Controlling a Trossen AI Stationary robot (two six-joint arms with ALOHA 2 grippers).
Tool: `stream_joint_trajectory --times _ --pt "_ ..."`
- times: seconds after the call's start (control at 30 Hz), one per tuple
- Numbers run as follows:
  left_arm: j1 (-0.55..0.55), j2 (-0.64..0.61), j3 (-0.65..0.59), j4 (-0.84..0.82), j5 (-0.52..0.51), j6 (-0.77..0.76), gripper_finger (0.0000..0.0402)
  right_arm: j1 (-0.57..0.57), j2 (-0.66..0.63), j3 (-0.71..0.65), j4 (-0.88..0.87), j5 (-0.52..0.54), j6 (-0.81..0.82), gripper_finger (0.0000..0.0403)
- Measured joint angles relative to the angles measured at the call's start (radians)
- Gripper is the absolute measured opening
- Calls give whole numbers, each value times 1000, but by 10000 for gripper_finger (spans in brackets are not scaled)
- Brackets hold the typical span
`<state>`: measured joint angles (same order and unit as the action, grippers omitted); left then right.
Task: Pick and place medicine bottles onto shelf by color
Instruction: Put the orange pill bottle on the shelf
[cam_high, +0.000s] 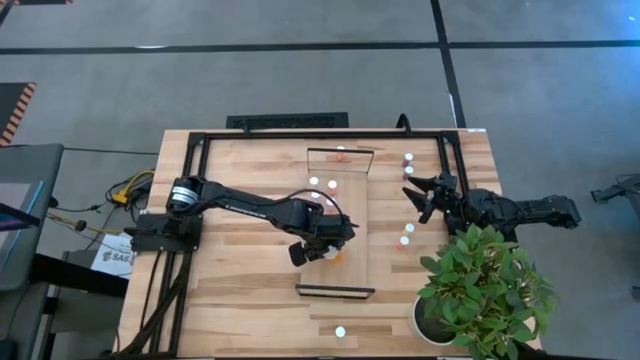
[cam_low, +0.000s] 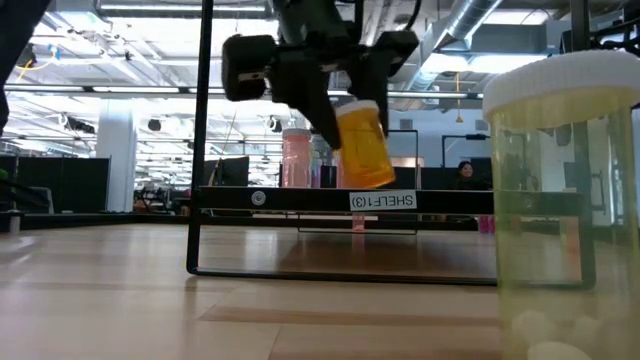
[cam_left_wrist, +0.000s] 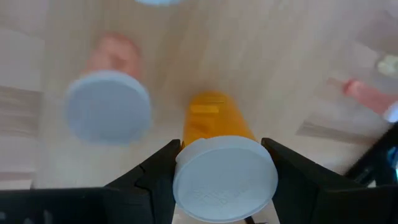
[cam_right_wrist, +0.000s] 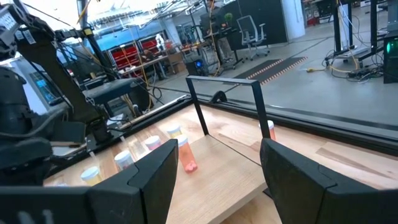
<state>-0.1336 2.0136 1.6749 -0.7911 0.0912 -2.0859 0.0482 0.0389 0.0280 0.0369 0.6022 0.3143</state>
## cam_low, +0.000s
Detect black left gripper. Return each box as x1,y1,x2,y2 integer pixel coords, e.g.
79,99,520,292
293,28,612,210
221,0,421,151

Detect large orange medicine bottle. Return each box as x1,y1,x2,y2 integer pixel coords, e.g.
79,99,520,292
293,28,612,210
334,98,397,190

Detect pink medicine bottle white cap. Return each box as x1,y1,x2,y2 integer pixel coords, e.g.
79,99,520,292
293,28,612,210
281,127,314,190

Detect white shelf label sticker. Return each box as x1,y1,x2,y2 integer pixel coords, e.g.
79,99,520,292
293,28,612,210
348,189,419,213

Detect clear acrylic tray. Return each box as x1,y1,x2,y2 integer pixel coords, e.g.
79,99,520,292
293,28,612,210
186,0,597,289

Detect black monitor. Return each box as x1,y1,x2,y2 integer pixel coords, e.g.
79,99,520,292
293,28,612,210
203,155,250,188

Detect person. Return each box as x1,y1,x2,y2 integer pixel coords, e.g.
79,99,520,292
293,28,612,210
444,159,494,192

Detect white pillar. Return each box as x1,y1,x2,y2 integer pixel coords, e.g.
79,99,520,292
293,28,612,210
95,97,140,214

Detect yellow bottle with white pills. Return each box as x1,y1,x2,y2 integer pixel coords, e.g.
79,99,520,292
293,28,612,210
481,49,640,360

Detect black partition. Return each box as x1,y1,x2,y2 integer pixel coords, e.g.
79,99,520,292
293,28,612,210
0,155,111,215

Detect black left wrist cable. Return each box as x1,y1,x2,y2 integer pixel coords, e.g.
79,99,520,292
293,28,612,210
405,0,424,32

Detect black background frame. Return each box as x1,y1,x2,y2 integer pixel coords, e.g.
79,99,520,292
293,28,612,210
441,132,492,171

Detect silver ceiling duct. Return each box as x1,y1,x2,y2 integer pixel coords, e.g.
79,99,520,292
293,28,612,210
399,0,506,101

